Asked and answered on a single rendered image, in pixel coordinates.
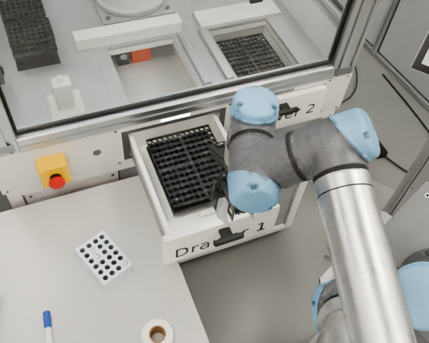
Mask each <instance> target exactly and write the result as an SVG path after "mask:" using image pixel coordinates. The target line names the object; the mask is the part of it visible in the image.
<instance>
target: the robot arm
mask: <svg viewBox="0 0 429 343"><path fill-rule="evenodd" d="M229 113H230V115H229V125H228V130H227V139H226V141H222V142H217V143H215V144H214V145H211V146H209V149H210V156H211V158H212V159H214V160H215V161H216V162H217V163H218V164H219V165H220V166H221V167H222V168H223V169H224V170H225V171H226V172H225V173H222V174H221V175H220V176H219V177H218V178H217V181H216V184H213V187H212V189H211V191H210V200H211V202H212V206H213V208H214V210H215V213H216V215H217V217H218V218H219V219H220V220H221V221H223V223H224V225H225V226H226V227H229V219H228V215H229V217H230V219H231V221H233V219H234V213H235V215H240V214H241V213H242V214H244V213H247V212H248V213H249V215H250V216H251V218H252V219H254V218H255V213H262V212H267V211H269V210H271V209H272V208H273V207H274V206H276V205H277V204H278V202H279V196H280V194H281V189H283V188H286V187H288V186H293V185H295V184H299V183H301V182H306V181H308V180H312V179H313V184H314V189H315V194H316V198H317V203H318V206H319V212H320V215H321V221H322V225H323V230H324V233H325V238H326V242H327V245H328V251H329V254H330V260H331V263H332V269H333V272H334V277H335V279H333V280H329V281H327V282H325V283H322V284H320V285H319V286H318V287H317V288H316V289H315V291H314V293H313V296H312V304H313V306H312V307H311V311H312V316H313V322H314V324H315V327H316V329H317V331H318V333H319V335H318V338H317V341H316V342H315V343H417V340H416V337H415V333H414V329H415V330H418V331H429V248H425V249H422V250H419V251H417V252H414V253H413V254H412V255H410V256H408V257H407V258H406V259H405V260H404V262H403V263H402V265H401V266H398V267H396V265H395V262H394V258H393V255H392V250H391V248H390V243H389V240H388V237H387V233H386V230H385V226H384V223H383V219H382V215H381V211H380V209H379V204H378V201H377V197H376V194H375V190H374V186H373V184H372V180H371V177H370V172H369V169H368V165H367V162H371V160H373V159H376V158H377V157H378V156H379V155H380V146H379V140H378V137H377V134H376V131H375V128H374V126H373V124H372V121H371V119H370V118H369V116H368V115H367V113H366V112H365V111H364V110H363V109H360V108H353V109H350V110H347V111H344V112H341V113H338V114H335V115H329V116H328V117H327V118H323V119H321V120H318V121H316V122H313V123H311V124H309V125H306V126H303V127H300V128H298V129H295V130H293V131H290V132H287V133H284V134H282V135H279V136H276V121H277V119H278V117H279V101H278V98H277V97H276V95H275V94H274V93H273V92H272V91H270V90H268V89H266V88H264V87H261V86H247V87H244V88H242V89H240V90H239V91H237V92H236V94H235V95H234V97H233V100H232V105H231V107H230V109H229ZM229 209H231V211H232V213H231V212H230V210H229ZM227 214H228V215H227Z"/></svg>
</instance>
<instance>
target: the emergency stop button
mask: <svg viewBox="0 0 429 343"><path fill-rule="evenodd" d="M65 183H66V182H65V179H64V178H62V177H58V176H56V177H54V178H52V179H51V180H50V181H49V183H48V184H49V187H50V188H52V189H55V190H57V189H61V188H63V187H64V186H65Z"/></svg>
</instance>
